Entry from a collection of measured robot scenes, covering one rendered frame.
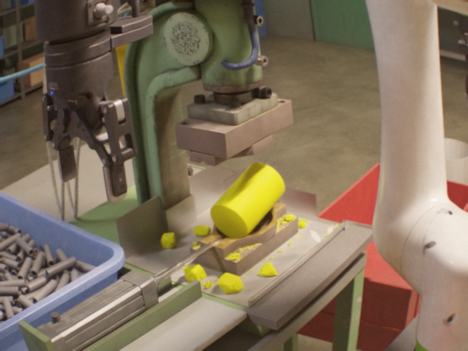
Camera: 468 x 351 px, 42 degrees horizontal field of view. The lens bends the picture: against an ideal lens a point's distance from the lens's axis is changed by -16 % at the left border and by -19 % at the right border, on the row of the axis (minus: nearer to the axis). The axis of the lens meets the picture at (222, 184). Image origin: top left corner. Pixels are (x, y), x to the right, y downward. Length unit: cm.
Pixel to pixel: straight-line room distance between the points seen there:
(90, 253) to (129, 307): 23
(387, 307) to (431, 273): 70
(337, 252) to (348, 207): 80
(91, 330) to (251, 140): 37
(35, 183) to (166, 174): 57
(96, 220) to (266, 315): 45
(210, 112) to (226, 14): 16
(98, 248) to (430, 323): 58
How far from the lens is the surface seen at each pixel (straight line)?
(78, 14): 63
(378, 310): 152
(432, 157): 87
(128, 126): 65
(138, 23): 69
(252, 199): 108
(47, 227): 123
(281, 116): 107
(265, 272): 106
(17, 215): 133
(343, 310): 124
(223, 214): 108
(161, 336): 94
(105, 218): 130
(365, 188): 199
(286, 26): 757
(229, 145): 98
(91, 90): 66
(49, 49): 66
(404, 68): 83
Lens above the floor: 156
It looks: 24 degrees down
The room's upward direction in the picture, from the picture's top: 5 degrees counter-clockwise
